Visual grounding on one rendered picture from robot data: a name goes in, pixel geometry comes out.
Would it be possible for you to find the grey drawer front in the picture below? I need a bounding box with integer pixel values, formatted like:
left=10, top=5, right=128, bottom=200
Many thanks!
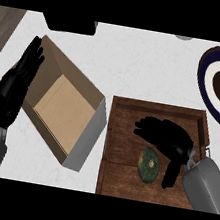
left=61, top=92, right=112, bottom=176

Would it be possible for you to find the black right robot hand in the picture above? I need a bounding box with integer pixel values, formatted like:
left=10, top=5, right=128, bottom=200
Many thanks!
left=124, top=113, right=199, bottom=194

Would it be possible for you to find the black appliance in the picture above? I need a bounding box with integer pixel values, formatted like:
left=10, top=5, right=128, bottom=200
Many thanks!
left=39, top=12, right=99, bottom=39

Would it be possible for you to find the brown wooden cabinet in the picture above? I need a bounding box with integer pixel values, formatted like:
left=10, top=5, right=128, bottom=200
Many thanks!
left=0, top=4, right=28, bottom=78

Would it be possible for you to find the open wooden drawer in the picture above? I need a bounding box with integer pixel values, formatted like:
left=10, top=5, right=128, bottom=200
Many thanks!
left=0, top=30, right=116, bottom=171

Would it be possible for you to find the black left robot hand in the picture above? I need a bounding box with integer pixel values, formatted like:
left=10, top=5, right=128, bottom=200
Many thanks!
left=0, top=30, right=49, bottom=134

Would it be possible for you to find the green squash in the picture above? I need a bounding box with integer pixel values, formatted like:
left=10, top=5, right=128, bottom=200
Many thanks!
left=134, top=144, right=163, bottom=186

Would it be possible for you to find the brown wooden tray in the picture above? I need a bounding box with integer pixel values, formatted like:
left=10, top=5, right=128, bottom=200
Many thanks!
left=94, top=94, right=216, bottom=212

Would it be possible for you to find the grey round object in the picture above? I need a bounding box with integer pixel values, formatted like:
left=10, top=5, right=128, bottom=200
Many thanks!
left=174, top=34, right=195, bottom=43

